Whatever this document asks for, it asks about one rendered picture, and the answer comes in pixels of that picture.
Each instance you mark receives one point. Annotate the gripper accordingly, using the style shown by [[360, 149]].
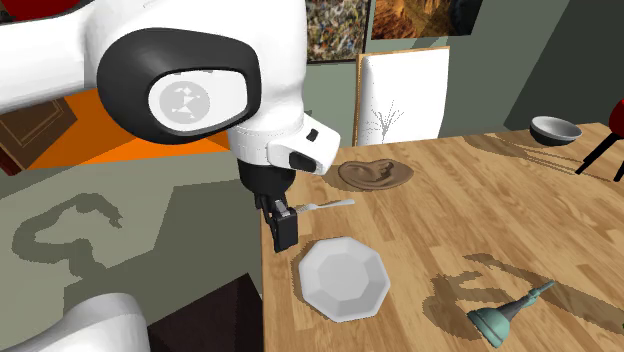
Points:
[[265, 180]]

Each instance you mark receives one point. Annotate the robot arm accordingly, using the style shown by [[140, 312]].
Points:
[[58, 58]]

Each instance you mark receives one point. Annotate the white octagonal plate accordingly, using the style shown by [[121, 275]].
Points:
[[343, 279]]

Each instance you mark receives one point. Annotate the brown ear-shaped object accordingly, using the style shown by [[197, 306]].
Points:
[[375, 174]]

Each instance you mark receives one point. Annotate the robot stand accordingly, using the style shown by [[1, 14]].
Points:
[[214, 322]]

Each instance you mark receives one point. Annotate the white canvas with tree drawing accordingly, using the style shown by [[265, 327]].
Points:
[[409, 97]]

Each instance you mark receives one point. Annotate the orange rug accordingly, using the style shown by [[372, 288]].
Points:
[[92, 131]]

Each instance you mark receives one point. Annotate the teal statue figure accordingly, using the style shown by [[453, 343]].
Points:
[[497, 319]]

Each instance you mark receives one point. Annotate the brown panelled cabinet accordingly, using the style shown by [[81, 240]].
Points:
[[34, 131]]

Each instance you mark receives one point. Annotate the grey bowl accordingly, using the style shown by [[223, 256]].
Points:
[[556, 130]]

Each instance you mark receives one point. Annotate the red chair with black legs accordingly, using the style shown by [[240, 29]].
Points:
[[602, 146]]

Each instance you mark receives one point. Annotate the speckled wall picture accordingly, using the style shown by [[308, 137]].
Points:
[[336, 29]]

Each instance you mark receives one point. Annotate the orange landscape wall picture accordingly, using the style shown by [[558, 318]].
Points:
[[419, 17]]

